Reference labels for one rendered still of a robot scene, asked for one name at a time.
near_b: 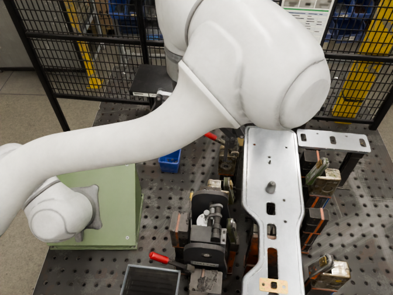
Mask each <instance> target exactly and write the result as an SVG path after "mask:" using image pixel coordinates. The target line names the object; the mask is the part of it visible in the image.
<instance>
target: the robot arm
mask: <svg viewBox="0 0 393 295"><path fill-rule="evenodd" d="M155 4H156V13H157V19H158V25H159V28H160V30H161V32H162V35H163V38H164V51H165V53H166V66H167V73H168V75H169V76H170V78H171V79H172V87H173V91H172V93H170V92H164V89H163V88H159V89H158V91H157V95H156V101H155V103H154V105H153V106H152V108H151V110H150V112H149V114H147V115H145V116H143V117H140V118H137V119H133V120H130V121H124V122H118V123H115V124H108V125H102V126H95V127H91V128H85V129H78V130H74V131H68V132H62V133H55V134H52V135H48V136H44V137H41V138H38V139H35V140H33V141H31V142H29V143H26V144H24V145H21V144H18V143H8V144H5V145H2V146H0V237H1V236H2V235H3V233H4V232H5V231H6V230H7V229H8V227H9V226H10V224H11V222H12V221H13V219H14V218H15V217H16V215H17V213H18V212H19V210H20V209H22V210H24V212H25V214H26V216H27V219H28V224H29V228H30V230H31V232H32V234H33V235H34V236H35V237H36V238H37V239H39V240H41V241H43V242H47V243H58V242H63V241H66V240H68V239H70V238H72V237H75V241H76V242H81V241H83V236H84V230H85V229H101V228H102V222H101V219H100V212H99V200H98V191H99V186H98V185H97V184H93V185H91V186H88V187H75V188H68V187H67V186H66V185H65V184H63V183H62V182H61V181H60V180H59V179H58V177H57V176H58V175H61V174H66V173H73V172H78V171H86V170H93V169H101V168H106V167H113V166H121V165H126V164H133V163H139V162H145V161H148V160H153V159H156V158H159V157H163V156H165V155H169V154H170V153H172V152H175V151H177V150H179V149H181V148H183V147H184V146H186V145H188V144H190V143H192V142H193V141H195V140H197V139H198V138H200V137H201V136H203V135H204V134H206V133H208V132H210V131H212V130H214V129H218V128H219V129H220V130H221V131H222V132H223V133H224V134H225V135H226V139H225V149H224V157H223V161H224V162H227V153H228V148H229V149H233V148H234V145H235V139H236V138H240V139H243V138H245V126H244V124H248V123H254V124H255V125H256V126H258V127H259V128H262V129H269V130H274V131H287V130H290V129H293V128H296V127H299V126H301V125H303V124H305V123H306V122H308V121H309V120H310V119H311V118H312V117H313V116H314V115H315V114H316V113H317V112H318V111H319V110H320V108H321V106H322V105H323V103H324V101H325V99H326V97H327V95H328V93H329V89H330V83H331V81H330V71H329V67H328V64H327V62H326V59H325V55H324V53H323V50H322V48H321V46H320V44H319V42H318V41H317V40H316V39H315V37H314V36H313V34H312V33H311V32H310V31H309V30H308V29H307V28H306V27H305V26H304V25H303V24H302V23H301V22H300V21H298V20H297V19H296V18H295V17H293V16H292V15H291V14H290V13H289V12H287V11H286V10H285V9H283V8H282V7H280V6H279V5H278V4H276V3H275V2H273V1H272V0H155Z"/></svg>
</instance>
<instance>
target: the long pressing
mask: <svg viewBox="0 0 393 295"><path fill-rule="evenodd" d="M253 144H255V145H253ZM285 147H287V149H286V148H285ZM268 156H271V158H268ZM269 160H271V164H268V162H269ZM270 181H274V182H275V183H276V189H275V192H274V193H273V194H269V193H268V192H267V191H266V188H267V184H268V183H269V182H270ZM283 200H285V201H283ZM267 203H274V204H275V215H268V214H267ZM241 206H242V209H243V211H244V212H245V213H246V214H247V215H248V216H249V217H250V218H251V219H252V220H253V221H254V222H255V223H256V224H257V227H258V262H257V264H256V265H255V266H254V267H253V268H252V269H250V270H249V271H248V272H247V273H246V274H245V275H244V276H243V279H242V286H241V295H268V294H269V292H267V291H260V289H259V279H260V278H261V277H262V278H268V255H267V249H268V248H274V249H276V250H277V267H278V280H286V281H287V282H288V294H281V293H277V294H278V295H305V285H304V272H303V265H302V253H301V240H300V233H299V229H300V226H301V224H302V221H303V219H304V216H305V205H304V195H303V189H302V178H301V168H300V162H299V152H298V141H297V135H296V133H295V132H294V131H292V130H287V131H274V130H269V129H262V128H259V127H258V126H246V127H245V138H244V141H243V161H242V192H241ZM284 221H286V222H287V223H285V222H284ZM268 224H272V225H275V226H276V239H268V238H267V225H268Z"/></svg>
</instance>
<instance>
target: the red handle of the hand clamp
mask: <svg viewBox="0 0 393 295"><path fill-rule="evenodd" d="M204 136H206V137H207V138H209V139H211V140H213V141H215V142H218V143H220V144H221V145H223V146H225V141H224V140H223V139H221V138H219V137H217V136H216V135H214V134H212V133H211V132H208V133H206V134H204Z"/></svg>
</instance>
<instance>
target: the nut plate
mask: <svg viewBox="0 0 393 295"><path fill-rule="evenodd" d="M262 283H264V284H265V286H262ZM273 283H275V286H273ZM282 286H285V289H283V288H282ZM259 289H260V291H267V292H272V293H281V294H288V282H287V281H286V280H277V279H268V278H262V277H261V278H260V279H259Z"/></svg>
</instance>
